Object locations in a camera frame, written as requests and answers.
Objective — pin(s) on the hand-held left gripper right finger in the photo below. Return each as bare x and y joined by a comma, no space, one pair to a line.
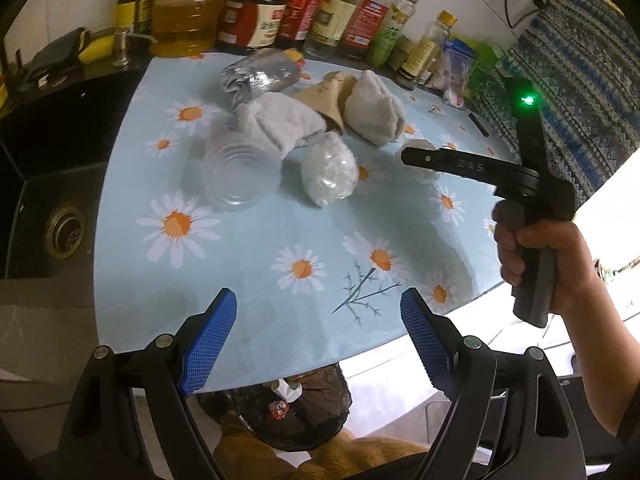
425,341

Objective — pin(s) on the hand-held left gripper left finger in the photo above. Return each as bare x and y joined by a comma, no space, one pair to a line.
210,341

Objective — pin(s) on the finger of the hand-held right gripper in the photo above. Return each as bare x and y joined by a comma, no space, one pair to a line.
460,162

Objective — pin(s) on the small white tissue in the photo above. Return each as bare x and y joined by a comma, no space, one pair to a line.
426,178

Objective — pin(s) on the rounded grey-white cloth wad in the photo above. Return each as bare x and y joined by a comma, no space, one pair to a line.
372,107

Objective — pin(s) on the clear plastic bag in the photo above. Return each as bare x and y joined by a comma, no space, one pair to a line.
330,170

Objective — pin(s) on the black trash bag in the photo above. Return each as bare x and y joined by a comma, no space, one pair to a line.
315,422

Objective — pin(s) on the brown paper bag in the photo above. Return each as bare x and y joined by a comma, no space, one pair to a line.
320,97

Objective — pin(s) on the clear plastic cup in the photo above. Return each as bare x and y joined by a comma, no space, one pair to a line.
240,175

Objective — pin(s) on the long grey-white cloth wad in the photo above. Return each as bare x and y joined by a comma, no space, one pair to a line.
280,121

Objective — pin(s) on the silver foil packet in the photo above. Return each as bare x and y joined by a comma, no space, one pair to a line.
260,77

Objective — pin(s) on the person's right forearm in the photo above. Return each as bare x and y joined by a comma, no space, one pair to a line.
605,360

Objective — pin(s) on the person's right hand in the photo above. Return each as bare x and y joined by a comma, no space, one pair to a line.
570,265

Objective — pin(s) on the blue patterned cloth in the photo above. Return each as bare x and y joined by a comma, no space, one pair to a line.
575,85

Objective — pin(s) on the white red small packet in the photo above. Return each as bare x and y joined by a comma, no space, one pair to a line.
452,96

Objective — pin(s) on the green carton box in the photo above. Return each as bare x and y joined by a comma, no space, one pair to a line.
487,57

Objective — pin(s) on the white tissue in bin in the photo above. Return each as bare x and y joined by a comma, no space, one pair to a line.
286,391

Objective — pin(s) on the blue white plastic packet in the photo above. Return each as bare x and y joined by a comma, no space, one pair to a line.
457,65

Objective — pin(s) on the red wrapper in bin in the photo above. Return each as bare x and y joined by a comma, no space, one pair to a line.
278,410

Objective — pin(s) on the blue daisy print tablecloth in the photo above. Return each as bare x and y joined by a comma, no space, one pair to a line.
250,250

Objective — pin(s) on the clear bottle yellow label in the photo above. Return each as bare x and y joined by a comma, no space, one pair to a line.
422,55

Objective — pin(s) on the bottle with green label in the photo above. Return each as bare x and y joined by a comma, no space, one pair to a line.
392,35

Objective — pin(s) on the clear bottle red label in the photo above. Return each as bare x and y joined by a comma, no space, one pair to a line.
367,15

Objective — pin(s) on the metal sink drain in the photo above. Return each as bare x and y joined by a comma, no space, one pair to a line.
64,232

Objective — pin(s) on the red yellow snack packet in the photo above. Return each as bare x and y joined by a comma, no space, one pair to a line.
295,55

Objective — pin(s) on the yellow capped bottle beige label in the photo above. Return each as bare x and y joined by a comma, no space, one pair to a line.
327,15

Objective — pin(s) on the dark capped bottle red label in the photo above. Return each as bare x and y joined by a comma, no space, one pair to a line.
300,0

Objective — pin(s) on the black sink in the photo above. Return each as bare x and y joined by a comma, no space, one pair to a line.
30,200

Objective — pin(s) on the dark sauce jar red label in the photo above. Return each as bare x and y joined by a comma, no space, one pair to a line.
250,22

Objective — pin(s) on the metal soap dispenser pump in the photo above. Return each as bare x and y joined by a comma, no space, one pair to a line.
122,47

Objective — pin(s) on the large cooking oil jug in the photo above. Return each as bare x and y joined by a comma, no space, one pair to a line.
185,20

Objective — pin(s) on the yellow object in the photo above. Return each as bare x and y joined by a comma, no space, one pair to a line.
100,47

